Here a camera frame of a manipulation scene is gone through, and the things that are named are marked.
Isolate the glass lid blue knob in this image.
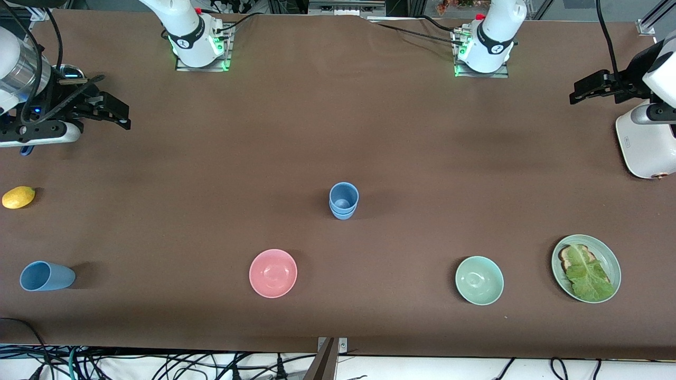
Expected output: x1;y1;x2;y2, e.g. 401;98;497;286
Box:
52;64;85;85

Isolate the dark blue saucepan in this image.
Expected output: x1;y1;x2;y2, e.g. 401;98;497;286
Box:
20;64;101;157

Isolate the white toaster appliance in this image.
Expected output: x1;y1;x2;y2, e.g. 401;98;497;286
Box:
616;106;676;180

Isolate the yellow lemon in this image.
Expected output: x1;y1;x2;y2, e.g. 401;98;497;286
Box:
2;186;36;210

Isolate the green plate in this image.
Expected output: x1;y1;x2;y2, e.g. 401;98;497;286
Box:
551;234;622;303

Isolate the toast slice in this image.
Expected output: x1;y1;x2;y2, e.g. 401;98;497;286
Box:
559;244;613;286

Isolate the green lettuce leaf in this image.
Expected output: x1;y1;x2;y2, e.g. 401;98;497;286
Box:
566;245;616;301

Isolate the mint green bowl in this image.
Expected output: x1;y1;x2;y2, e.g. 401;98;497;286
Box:
455;256;504;306

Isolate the pink bowl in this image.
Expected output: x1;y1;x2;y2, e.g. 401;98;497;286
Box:
249;249;298;299

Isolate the grey metal device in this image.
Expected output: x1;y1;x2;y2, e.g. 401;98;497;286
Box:
308;0;387;16

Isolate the dark metal beam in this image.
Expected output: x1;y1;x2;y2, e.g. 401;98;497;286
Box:
304;338;339;380

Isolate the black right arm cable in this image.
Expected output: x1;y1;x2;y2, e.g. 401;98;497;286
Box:
0;5;106;138

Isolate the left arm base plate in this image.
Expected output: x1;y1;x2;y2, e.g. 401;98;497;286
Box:
453;29;509;79

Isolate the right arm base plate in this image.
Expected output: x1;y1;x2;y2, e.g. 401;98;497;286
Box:
175;24;233;72

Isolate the black cable on table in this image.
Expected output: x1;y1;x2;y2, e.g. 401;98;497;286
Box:
211;11;265;33
367;18;465;47

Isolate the black floor cable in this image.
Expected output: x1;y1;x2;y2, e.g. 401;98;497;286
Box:
0;317;51;380

